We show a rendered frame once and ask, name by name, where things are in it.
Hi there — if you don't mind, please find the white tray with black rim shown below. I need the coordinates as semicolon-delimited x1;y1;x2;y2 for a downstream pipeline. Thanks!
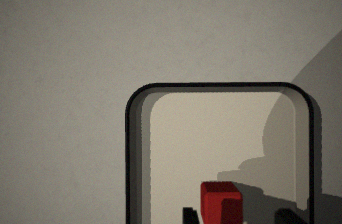
125;82;314;224

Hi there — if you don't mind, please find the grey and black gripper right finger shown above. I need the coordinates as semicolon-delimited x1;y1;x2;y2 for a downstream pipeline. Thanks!
274;208;308;224

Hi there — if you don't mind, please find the dark red block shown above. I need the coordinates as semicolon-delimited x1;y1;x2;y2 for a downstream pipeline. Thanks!
200;182;243;224

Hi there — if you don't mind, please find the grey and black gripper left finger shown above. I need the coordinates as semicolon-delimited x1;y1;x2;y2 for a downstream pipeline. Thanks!
183;207;200;224

